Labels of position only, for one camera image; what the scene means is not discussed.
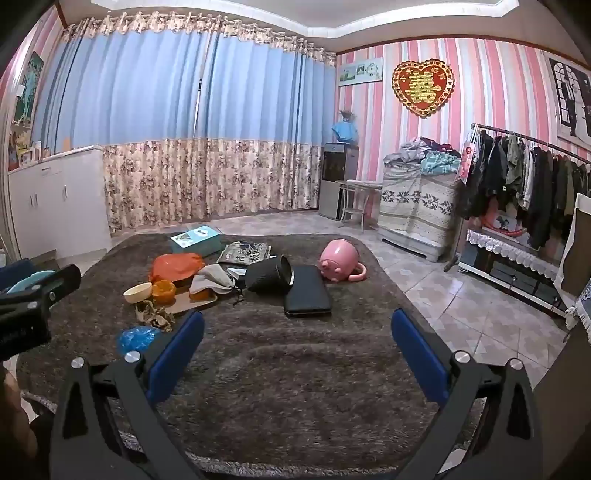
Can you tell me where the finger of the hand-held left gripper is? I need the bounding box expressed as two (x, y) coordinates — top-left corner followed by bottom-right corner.
(0, 264), (83, 324)
(0, 261), (35, 291)

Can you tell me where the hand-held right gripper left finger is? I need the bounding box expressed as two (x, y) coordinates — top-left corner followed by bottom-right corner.
(50, 310), (206, 480)

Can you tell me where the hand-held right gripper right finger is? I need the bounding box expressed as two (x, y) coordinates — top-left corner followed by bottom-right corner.
(390, 308), (543, 480)

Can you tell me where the light blue plastic basket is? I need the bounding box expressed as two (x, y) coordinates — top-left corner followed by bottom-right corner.
(7, 271), (56, 294)

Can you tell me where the blue plastic cover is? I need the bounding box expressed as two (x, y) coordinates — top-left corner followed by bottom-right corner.
(117, 325), (161, 355)

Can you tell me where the brown paper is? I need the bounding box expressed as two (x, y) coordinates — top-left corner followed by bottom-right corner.
(135, 300), (174, 332)

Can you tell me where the small orange container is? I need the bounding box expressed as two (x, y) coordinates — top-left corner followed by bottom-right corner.
(152, 280), (177, 304)

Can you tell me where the beige bowl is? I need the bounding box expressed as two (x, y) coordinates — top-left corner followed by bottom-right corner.
(123, 282), (153, 304)

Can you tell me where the grey cloth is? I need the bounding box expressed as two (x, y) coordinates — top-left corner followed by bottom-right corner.
(188, 264), (236, 295)

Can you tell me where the orange plastic bag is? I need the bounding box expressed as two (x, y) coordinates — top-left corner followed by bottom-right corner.
(148, 252), (205, 284)

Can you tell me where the black ribbed cup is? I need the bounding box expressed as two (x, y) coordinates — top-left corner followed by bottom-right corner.
(244, 255), (294, 292)

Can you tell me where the grey printed snack packet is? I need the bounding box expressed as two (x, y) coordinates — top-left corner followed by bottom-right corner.
(217, 241), (272, 266)

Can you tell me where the person's left forearm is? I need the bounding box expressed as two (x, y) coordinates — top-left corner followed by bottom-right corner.
(0, 364), (33, 480)

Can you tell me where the brown phone case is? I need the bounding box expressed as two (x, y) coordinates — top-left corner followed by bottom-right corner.
(171, 288), (219, 317)

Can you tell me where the white cabinet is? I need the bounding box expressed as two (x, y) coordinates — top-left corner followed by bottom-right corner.
(7, 145), (112, 261)

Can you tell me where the brown shaggy rug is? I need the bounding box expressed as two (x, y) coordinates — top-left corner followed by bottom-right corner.
(16, 228), (485, 467)

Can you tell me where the metal clothes rack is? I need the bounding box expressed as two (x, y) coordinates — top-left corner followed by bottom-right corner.
(443, 122), (591, 273)

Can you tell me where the teal cardboard box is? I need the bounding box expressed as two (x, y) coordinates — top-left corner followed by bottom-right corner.
(170, 226), (222, 257)

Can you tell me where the low stand with lace cloth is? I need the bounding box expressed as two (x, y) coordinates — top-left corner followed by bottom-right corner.
(457, 228), (573, 319)

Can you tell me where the pink pig cup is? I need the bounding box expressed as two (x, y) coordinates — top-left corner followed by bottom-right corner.
(318, 239), (369, 283)

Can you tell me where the black flat case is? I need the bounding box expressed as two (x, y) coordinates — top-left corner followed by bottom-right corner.
(283, 265), (333, 318)

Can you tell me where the patterned cloth covered cabinet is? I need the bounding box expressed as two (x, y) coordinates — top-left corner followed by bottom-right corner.
(376, 161), (465, 263)

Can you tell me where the white fringed cloth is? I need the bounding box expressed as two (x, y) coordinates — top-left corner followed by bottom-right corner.
(564, 277), (591, 344)

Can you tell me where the small folding table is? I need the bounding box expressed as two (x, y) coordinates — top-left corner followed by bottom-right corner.
(336, 179), (384, 233)

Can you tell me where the grey water dispenser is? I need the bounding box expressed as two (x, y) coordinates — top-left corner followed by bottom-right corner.
(318, 142), (360, 220)

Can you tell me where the pile of clothes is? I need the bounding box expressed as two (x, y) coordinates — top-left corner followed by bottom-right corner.
(383, 137), (462, 175)

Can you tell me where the row of hanging clothes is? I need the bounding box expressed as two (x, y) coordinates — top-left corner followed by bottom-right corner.
(462, 129), (591, 250)

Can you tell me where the blue and floral curtain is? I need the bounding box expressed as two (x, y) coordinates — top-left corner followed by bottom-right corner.
(194, 23), (338, 217)
(34, 14), (211, 234)

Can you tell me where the pink hanging bag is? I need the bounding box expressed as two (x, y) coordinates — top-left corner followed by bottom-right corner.
(455, 129), (481, 185)

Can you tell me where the blue bag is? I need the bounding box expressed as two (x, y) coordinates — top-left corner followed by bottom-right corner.
(331, 121), (360, 146)

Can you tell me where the green figure wall poster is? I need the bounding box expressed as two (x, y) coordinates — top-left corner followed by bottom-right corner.
(13, 50), (45, 124)

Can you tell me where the red heart wall decoration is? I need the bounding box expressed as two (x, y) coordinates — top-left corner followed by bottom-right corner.
(392, 58), (455, 120)

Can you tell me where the landscape wall picture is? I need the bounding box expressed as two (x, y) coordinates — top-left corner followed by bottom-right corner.
(338, 58), (385, 87)

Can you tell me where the black and white wall poster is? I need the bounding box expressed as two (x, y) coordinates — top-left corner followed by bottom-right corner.
(549, 58), (591, 139)

